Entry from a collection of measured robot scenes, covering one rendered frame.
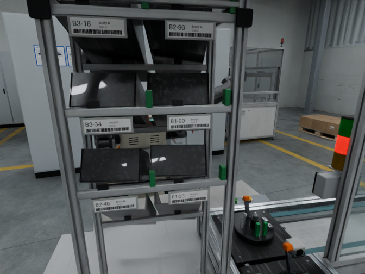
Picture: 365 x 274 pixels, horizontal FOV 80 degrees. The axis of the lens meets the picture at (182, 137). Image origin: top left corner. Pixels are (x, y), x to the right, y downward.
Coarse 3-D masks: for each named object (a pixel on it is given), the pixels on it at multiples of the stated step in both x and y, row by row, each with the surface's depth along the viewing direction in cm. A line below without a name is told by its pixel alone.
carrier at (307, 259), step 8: (304, 256) 70; (256, 264) 67; (264, 264) 67; (272, 264) 67; (280, 264) 67; (296, 264) 67; (304, 264) 67; (312, 264) 67; (240, 272) 65; (248, 272) 64; (256, 272) 64; (264, 272) 64; (272, 272) 64; (280, 272) 62; (288, 272) 61; (296, 272) 62; (304, 272) 62; (312, 272) 64; (320, 272) 64
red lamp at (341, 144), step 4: (340, 136) 62; (336, 140) 64; (340, 140) 62; (344, 140) 61; (348, 140) 60; (336, 144) 64; (340, 144) 62; (344, 144) 61; (348, 144) 61; (336, 148) 63; (340, 148) 62; (344, 148) 61; (340, 152) 62; (344, 152) 62
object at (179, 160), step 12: (156, 156) 50; (168, 156) 50; (180, 156) 50; (192, 156) 51; (204, 156) 51; (156, 168) 50; (168, 168) 50; (180, 168) 50; (192, 168) 50; (204, 168) 50
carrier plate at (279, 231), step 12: (216, 216) 89; (240, 216) 89; (264, 216) 89; (276, 228) 82; (240, 240) 76; (276, 240) 76; (240, 252) 71; (252, 252) 71; (264, 252) 71; (276, 252) 71; (240, 264) 68; (252, 264) 69
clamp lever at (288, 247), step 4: (284, 244) 62; (288, 244) 61; (284, 248) 62; (288, 248) 60; (292, 248) 61; (288, 252) 60; (292, 252) 59; (296, 252) 59; (288, 256) 61; (288, 260) 61; (292, 260) 61; (288, 264) 61; (292, 264) 61; (288, 268) 61; (292, 268) 60; (292, 272) 60
